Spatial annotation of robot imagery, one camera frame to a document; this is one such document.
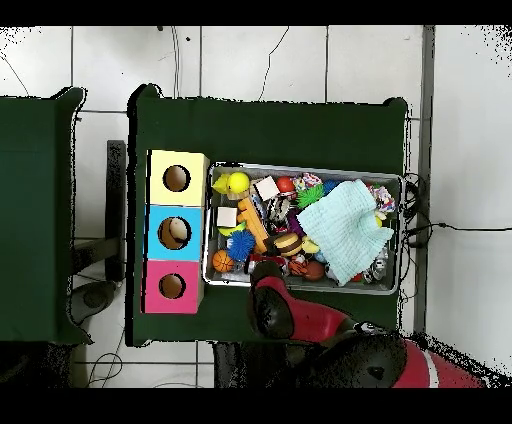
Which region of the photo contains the silver mesh bin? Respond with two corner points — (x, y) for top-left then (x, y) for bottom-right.
(202, 161), (405, 296)

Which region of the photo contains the wooden box with three holes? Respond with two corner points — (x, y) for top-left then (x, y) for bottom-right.
(141, 149), (210, 315)

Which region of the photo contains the toy burger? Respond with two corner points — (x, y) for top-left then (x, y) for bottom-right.
(273, 232), (304, 258)

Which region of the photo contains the blue spiky ball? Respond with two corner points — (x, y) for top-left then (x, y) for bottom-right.
(226, 229), (257, 263)

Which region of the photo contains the orange plastic toy block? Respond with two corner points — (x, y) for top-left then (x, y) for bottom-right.
(236, 197), (270, 255)

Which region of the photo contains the orange toy basketball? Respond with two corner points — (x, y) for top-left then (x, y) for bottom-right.
(211, 249), (235, 274)

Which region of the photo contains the wooden cube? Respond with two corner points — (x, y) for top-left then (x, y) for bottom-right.
(216, 206), (239, 228)
(254, 176), (281, 201)

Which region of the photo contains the green spiky ball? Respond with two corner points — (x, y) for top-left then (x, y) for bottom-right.
(295, 183), (325, 210)

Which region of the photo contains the yellow ball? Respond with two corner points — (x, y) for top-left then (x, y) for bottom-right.
(226, 171), (251, 195)

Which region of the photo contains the mint green knitted cloth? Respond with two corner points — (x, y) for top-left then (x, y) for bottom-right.
(296, 178), (395, 287)

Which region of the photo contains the dark green table cloth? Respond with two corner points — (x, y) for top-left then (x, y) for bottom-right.
(126, 83), (409, 347)
(0, 86), (93, 346)

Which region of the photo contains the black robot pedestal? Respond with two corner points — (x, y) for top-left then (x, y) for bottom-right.
(212, 341), (305, 388)

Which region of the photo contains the black cable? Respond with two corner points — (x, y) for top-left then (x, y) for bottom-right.
(401, 221), (512, 249)

